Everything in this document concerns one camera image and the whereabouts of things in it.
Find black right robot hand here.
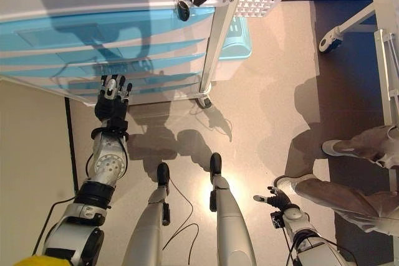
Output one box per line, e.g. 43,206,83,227
252,186,297,210

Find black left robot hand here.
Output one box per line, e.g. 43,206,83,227
94,74,133,123

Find blue white cart drawer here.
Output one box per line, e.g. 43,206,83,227
67,80,200,105
0,7,216,52
46,71,202,92
0,53,206,79
0,37,209,67

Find yellow shoulder cover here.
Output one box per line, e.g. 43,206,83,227
12,255,68,266

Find person in grey clothes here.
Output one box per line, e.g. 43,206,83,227
273,125,399,235

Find grey right robot leg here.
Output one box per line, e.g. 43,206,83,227
209,152,257,266

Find cart caster wheel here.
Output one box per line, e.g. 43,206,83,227
198,93,213,108

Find blue lid waste bin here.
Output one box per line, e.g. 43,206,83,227
214,16,252,82

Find bed caster wheel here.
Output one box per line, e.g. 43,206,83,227
317,27,344,54

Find white hospital bed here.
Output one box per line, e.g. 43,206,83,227
317,0,399,130

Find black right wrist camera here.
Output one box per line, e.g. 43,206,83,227
270,211,284,229

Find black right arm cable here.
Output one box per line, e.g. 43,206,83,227
282,222,337,266

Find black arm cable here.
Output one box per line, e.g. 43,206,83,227
32,196,77,254
282,222,337,266

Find thin black floor cable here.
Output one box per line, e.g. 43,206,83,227
161,178,200,265

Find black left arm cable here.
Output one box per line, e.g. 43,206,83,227
32,196,77,254

